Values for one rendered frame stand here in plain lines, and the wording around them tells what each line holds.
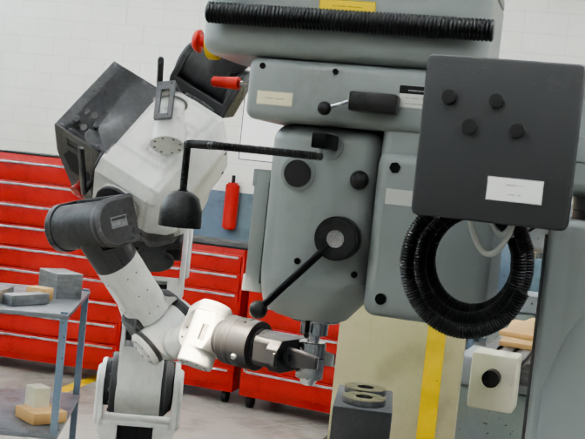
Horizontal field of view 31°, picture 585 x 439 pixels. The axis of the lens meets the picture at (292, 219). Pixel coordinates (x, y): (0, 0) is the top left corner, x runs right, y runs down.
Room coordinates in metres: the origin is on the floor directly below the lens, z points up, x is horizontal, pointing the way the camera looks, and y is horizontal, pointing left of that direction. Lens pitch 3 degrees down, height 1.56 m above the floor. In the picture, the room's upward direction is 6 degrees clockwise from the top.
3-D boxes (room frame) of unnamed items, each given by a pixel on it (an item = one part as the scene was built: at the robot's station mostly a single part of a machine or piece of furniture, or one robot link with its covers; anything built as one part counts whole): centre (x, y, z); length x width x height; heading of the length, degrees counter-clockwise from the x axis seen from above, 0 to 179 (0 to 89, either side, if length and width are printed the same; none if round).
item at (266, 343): (1.83, 0.02, 1.24); 0.13 x 0.12 x 0.10; 146
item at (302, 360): (1.76, -0.04, 1.24); 0.06 x 0.02 x 0.03; 56
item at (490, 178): (1.38, -0.26, 1.62); 0.20 x 0.09 x 0.21; 75
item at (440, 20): (1.63, -0.05, 1.79); 0.45 x 0.04 x 0.04; 75
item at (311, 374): (1.78, -0.06, 1.23); 0.05 x 0.05 x 0.05
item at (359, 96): (1.63, -0.08, 1.66); 0.12 x 0.04 x 0.04; 75
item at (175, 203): (1.76, 0.19, 1.47); 0.07 x 0.07 x 0.06
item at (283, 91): (1.77, -0.10, 1.68); 0.34 x 0.24 x 0.10; 75
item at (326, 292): (1.78, -0.06, 1.47); 0.21 x 0.19 x 0.32; 165
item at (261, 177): (1.81, 0.05, 1.45); 0.04 x 0.04 x 0.21; 75
